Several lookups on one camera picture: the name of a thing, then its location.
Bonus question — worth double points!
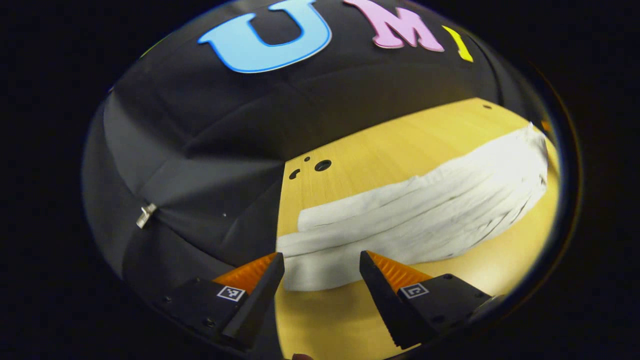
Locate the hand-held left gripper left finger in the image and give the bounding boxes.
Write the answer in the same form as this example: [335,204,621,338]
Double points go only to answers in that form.
[155,252,285,349]

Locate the silver metal clip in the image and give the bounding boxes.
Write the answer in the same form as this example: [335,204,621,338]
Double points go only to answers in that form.
[136,202,158,230]

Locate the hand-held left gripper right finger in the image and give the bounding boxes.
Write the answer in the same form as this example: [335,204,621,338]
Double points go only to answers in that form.
[359,250,504,350]

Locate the white jeans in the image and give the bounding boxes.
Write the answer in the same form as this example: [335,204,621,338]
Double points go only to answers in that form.
[276,122,550,292]

